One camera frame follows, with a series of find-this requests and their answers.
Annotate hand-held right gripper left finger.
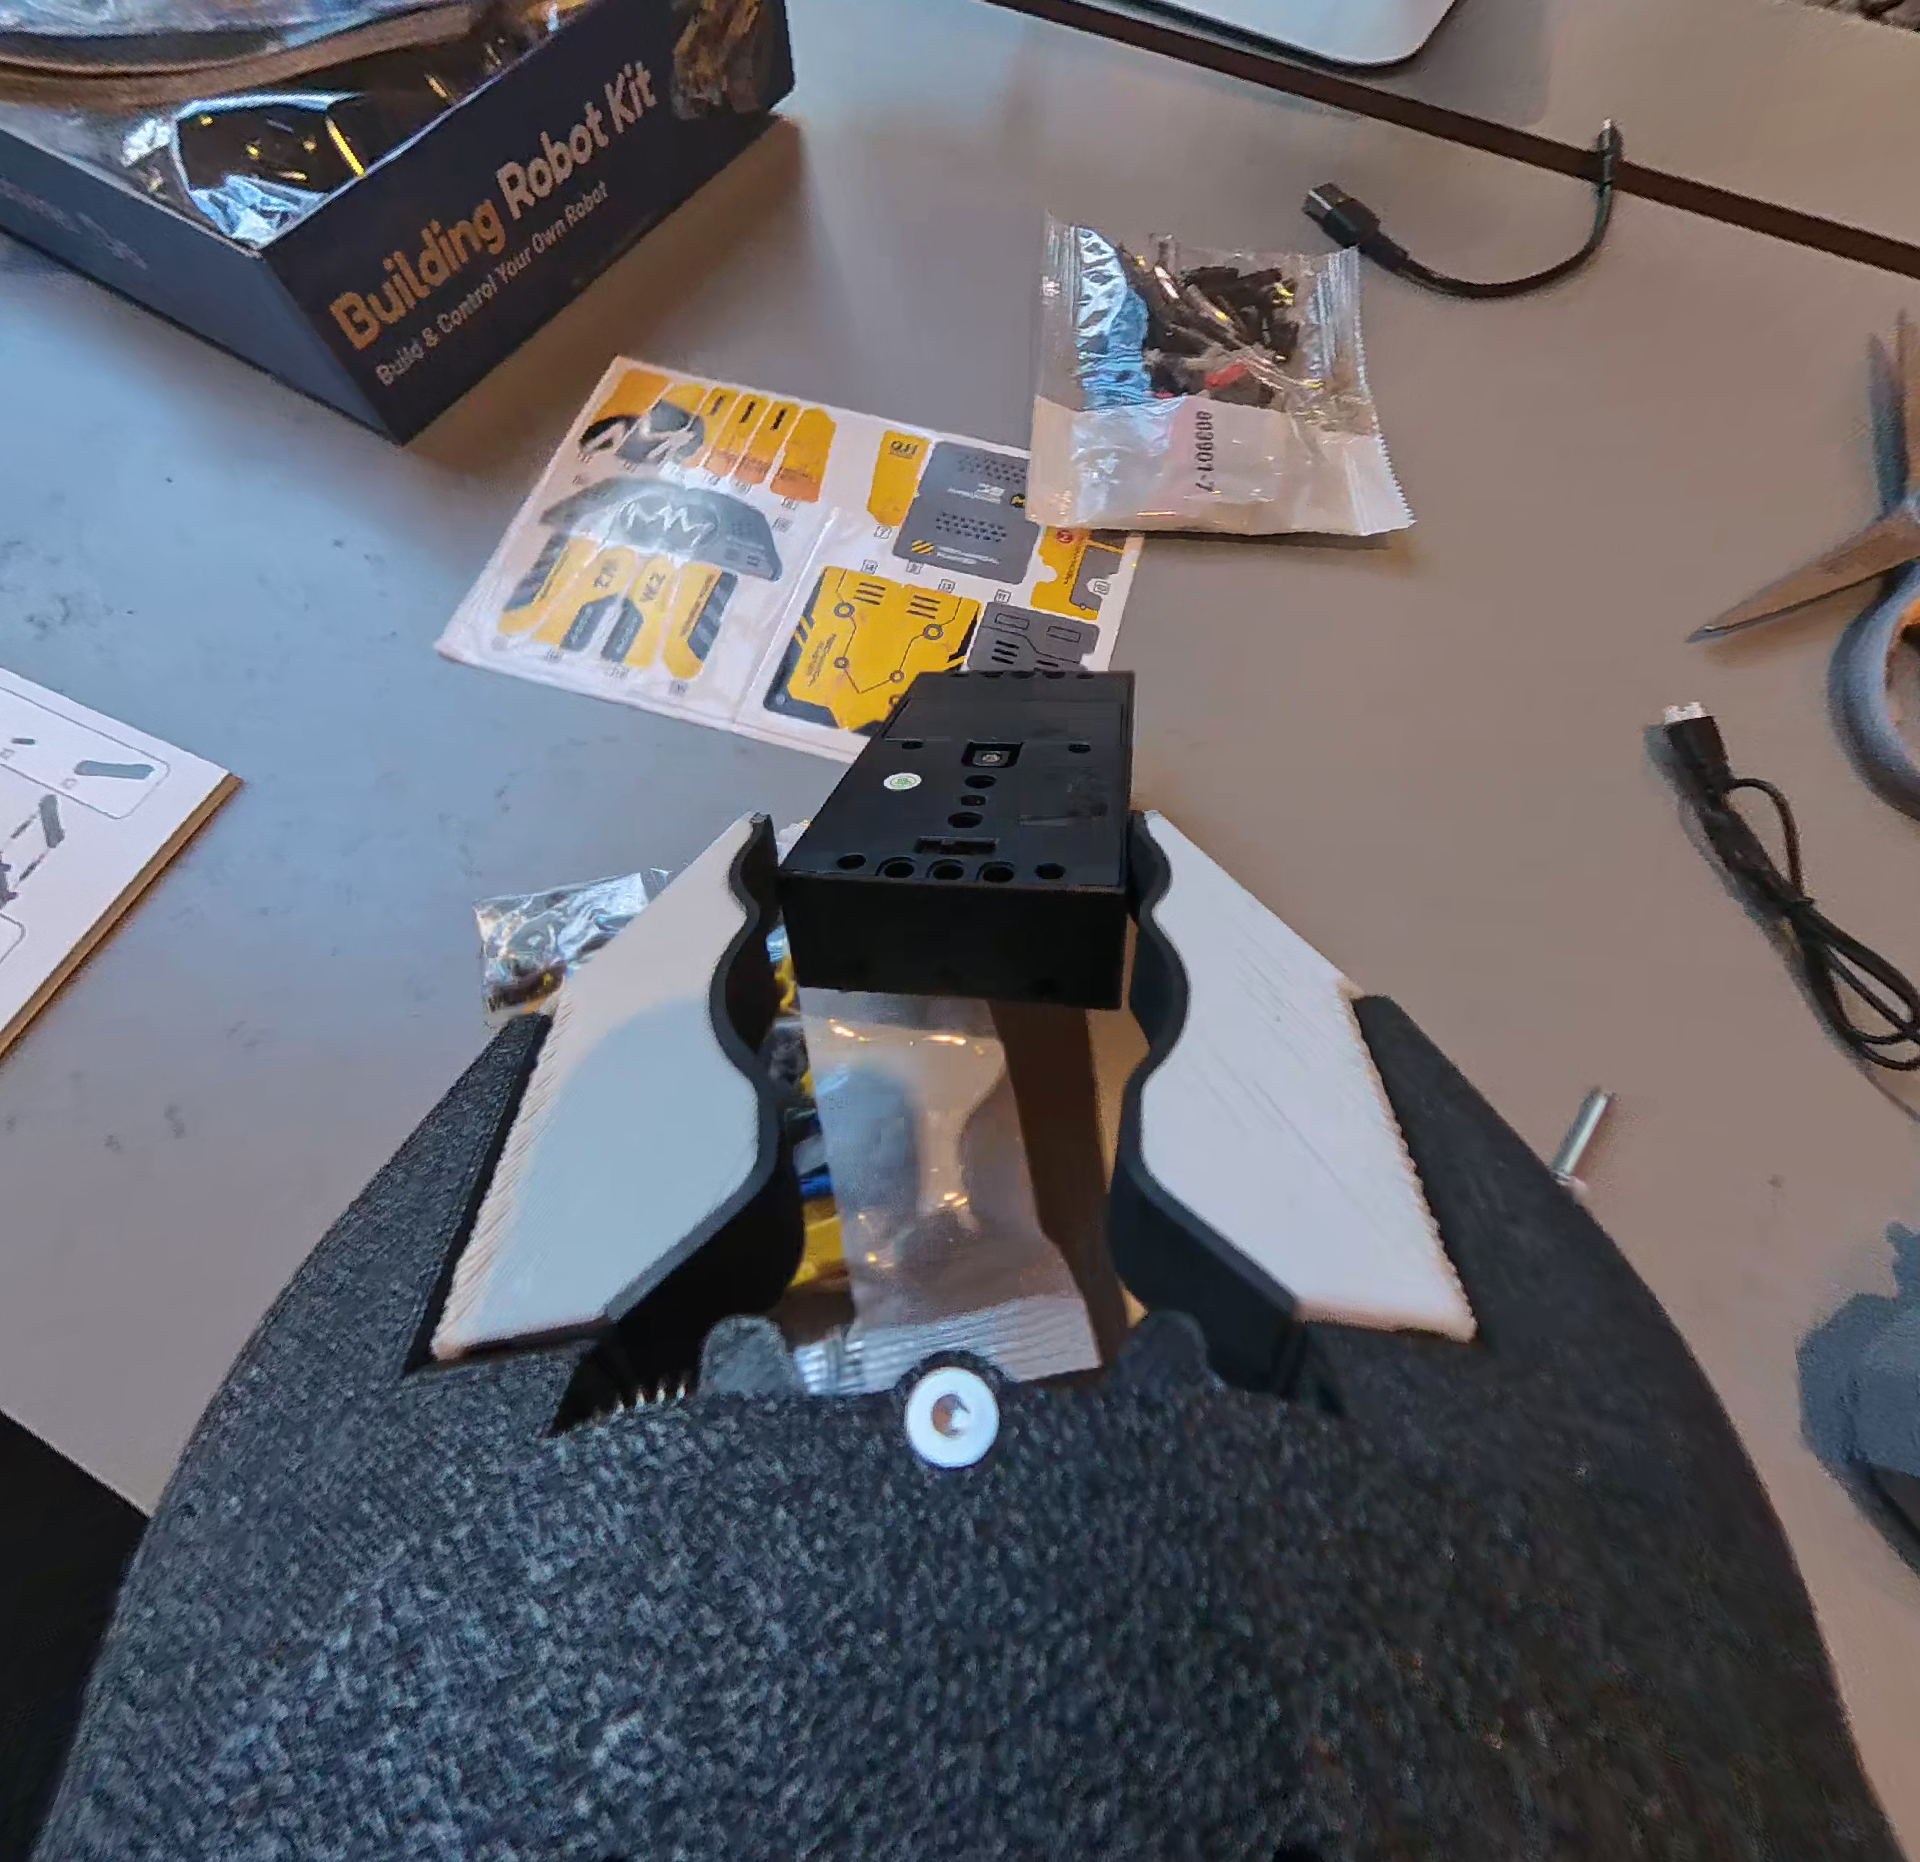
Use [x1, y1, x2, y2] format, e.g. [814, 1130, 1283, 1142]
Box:
[431, 811, 804, 1407]

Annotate small bag of black pins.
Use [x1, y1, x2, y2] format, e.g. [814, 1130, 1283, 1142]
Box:
[1036, 213, 1415, 543]

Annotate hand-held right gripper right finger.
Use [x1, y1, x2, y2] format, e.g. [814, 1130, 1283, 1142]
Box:
[1106, 811, 1483, 1394]

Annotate blue cardboard kit box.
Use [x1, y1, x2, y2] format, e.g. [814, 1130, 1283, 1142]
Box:
[0, 0, 796, 448]

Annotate grey desk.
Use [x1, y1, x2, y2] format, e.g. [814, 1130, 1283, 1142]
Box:
[0, 0, 1920, 1811]

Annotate bag of yellow blue parts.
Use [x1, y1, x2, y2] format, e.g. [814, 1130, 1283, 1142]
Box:
[478, 869, 1114, 1391]

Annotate long black cable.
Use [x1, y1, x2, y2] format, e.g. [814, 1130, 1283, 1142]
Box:
[1657, 699, 1920, 1073]

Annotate robot kit instruction booklet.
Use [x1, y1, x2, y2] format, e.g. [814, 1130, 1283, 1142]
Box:
[0, 0, 603, 108]
[0, 667, 241, 1062]

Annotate bags of parts in box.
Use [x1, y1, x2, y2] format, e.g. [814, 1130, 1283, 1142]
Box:
[120, 85, 452, 253]

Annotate yellow and black sticker sheet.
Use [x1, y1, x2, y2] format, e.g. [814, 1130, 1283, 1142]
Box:
[436, 355, 1146, 766]

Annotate black control box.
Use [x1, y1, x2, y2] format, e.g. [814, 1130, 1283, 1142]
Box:
[776, 672, 1140, 1014]

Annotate short black cable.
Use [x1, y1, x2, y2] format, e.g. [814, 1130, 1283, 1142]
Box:
[1303, 120, 1627, 301]

